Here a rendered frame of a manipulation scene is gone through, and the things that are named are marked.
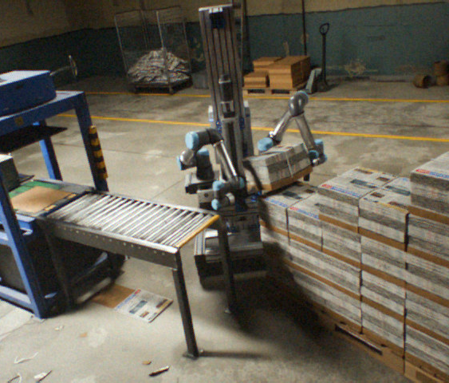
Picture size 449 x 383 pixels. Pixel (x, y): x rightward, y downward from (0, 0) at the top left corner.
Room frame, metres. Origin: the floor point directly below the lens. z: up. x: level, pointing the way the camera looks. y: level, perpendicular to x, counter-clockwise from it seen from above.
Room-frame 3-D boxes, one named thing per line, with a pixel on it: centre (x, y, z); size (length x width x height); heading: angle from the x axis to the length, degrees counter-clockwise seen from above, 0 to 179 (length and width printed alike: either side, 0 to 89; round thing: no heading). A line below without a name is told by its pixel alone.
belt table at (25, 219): (3.83, 1.49, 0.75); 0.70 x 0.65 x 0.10; 53
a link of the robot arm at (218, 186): (3.10, -0.02, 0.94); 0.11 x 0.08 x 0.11; 112
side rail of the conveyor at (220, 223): (3.41, 0.53, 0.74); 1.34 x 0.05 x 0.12; 53
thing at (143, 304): (3.24, 0.71, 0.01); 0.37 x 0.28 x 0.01; 53
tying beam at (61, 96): (3.83, 1.49, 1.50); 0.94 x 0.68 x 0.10; 143
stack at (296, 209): (2.77, -0.73, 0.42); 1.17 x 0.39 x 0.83; 35
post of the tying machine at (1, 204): (3.30, 1.52, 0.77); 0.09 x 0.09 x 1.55; 53
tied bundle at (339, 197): (2.66, -0.81, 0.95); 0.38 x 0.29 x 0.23; 125
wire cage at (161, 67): (11.17, 0.94, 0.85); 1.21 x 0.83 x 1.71; 53
